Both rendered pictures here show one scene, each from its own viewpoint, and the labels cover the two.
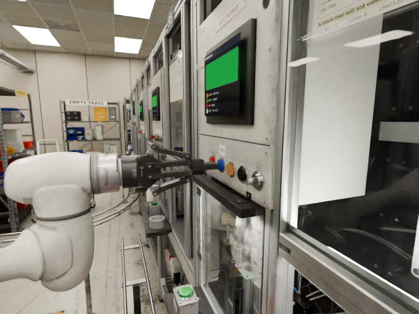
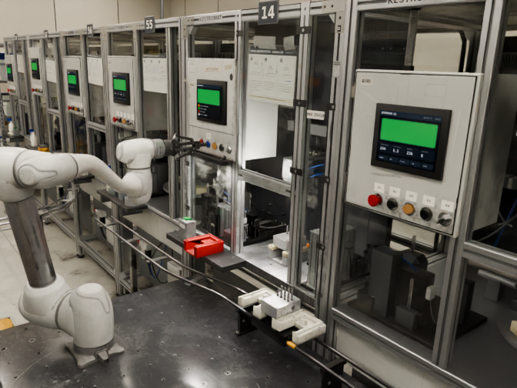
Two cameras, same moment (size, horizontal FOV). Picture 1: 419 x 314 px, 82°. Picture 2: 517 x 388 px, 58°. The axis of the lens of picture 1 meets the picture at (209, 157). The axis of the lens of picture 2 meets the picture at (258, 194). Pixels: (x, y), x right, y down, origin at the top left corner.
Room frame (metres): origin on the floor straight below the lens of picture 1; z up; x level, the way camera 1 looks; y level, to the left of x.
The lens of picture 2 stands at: (-1.62, 0.43, 1.80)
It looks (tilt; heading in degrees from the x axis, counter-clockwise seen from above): 15 degrees down; 342
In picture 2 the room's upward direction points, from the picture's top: 2 degrees clockwise
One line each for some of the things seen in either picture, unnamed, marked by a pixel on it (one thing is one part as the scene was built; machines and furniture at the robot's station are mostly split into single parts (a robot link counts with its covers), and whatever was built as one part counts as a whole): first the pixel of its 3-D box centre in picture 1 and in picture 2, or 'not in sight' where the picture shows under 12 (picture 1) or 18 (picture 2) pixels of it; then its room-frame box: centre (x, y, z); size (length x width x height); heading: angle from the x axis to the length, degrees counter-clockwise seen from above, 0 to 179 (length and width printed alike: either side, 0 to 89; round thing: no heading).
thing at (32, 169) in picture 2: not in sight; (43, 171); (0.05, 0.65, 1.44); 0.18 x 0.14 x 0.13; 145
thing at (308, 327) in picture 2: not in sight; (279, 319); (-0.09, -0.17, 0.84); 0.36 x 0.14 x 0.10; 21
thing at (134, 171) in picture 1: (141, 171); (170, 147); (0.56, 0.16, 1.42); 0.09 x 0.07 x 0.08; 111
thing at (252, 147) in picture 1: (262, 97); (228, 106); (0.67, -0.15, 1.60); 0.42 x 0.29 x 0.46; 21
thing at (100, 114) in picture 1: (94, 141); not in sight; (6.12, 2.92, 1.00); 1.30 x 0.51 x 2.00; 111
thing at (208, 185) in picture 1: (215, 185); (205, 155); (0.62, -0.02, 1.37); 0.36 x 0.04 x 0.04; 21
